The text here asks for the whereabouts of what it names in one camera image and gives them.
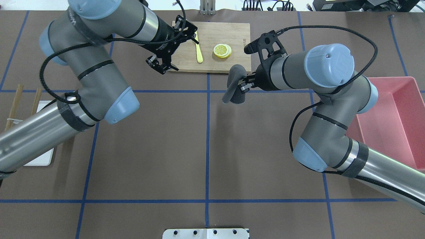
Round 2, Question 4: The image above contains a pink plastic bin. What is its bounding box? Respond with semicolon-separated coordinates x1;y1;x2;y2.
347;77;425;172

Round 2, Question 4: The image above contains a dark grey cleaning cloth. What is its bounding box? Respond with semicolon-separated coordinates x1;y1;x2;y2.
222;64;247;104

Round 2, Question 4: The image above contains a yellow plastic knife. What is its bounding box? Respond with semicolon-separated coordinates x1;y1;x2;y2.
195;31;204;63

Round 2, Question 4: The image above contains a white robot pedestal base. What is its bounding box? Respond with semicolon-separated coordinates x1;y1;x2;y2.
162;228;250;239

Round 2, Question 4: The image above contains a white rectangular tray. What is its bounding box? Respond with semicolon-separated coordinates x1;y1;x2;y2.
24;100;54;167

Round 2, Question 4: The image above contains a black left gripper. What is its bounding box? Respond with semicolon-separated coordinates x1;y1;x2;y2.
140;16;198;74

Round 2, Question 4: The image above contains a yellow lemon slice toy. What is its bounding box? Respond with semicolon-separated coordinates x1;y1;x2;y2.
213;44;232;58

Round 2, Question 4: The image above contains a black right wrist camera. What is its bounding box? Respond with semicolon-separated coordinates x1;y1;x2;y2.
243;29;287;63

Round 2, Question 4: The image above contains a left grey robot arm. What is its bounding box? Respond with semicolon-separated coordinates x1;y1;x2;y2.
0;0;198;180

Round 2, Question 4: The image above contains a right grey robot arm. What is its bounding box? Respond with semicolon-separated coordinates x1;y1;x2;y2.
226;44;424;213

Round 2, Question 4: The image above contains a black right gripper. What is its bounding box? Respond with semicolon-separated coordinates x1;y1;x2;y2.
238;65;266;94

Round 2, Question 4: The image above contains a bamboo cutting board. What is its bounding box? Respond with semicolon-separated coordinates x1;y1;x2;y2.
172;22;252;74

